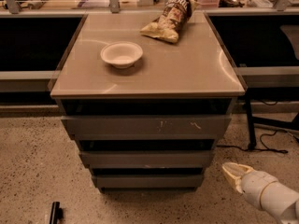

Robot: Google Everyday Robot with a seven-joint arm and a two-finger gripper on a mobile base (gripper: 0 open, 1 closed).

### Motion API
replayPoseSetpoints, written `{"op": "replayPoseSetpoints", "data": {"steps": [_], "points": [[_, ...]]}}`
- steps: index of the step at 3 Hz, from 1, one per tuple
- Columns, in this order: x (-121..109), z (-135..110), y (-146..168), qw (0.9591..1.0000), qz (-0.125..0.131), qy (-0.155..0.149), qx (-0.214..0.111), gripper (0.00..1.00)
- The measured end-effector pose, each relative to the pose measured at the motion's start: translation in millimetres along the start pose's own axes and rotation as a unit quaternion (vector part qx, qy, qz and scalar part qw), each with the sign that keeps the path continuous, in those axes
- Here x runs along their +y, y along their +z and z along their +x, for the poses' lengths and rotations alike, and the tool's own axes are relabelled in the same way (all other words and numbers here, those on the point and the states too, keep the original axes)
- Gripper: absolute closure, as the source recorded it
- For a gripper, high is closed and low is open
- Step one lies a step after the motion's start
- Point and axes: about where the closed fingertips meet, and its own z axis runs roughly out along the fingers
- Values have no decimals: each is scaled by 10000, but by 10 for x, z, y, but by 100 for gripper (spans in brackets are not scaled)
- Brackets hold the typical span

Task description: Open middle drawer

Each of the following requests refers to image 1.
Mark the black object on floor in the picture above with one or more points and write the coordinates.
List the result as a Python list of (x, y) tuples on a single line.
[(56, 213)]

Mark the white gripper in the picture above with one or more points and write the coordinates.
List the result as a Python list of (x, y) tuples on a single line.
[(257, 185)]

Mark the grey top drawer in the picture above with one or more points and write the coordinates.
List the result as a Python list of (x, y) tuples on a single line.
[(146, 127)]

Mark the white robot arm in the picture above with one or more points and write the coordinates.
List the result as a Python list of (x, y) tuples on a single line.
[(264, 192)]

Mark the brown chip bag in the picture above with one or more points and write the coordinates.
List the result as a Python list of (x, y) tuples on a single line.
[(169, 24)]

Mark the grey drawer cabinet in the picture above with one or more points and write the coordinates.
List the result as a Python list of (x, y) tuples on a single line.
[(192, 77)]

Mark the grey drawer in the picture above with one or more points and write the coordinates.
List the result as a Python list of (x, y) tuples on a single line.
[(146, 127), (147, 182), (146, 159)]

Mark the white paper bowl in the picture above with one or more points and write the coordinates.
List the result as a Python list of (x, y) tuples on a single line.
[(121, 54)]

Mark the black table leg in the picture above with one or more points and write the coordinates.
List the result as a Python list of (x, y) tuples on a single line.
[(252, 136)]

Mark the grey bottom drawer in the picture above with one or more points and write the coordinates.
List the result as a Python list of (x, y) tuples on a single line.
[(147, 182)]

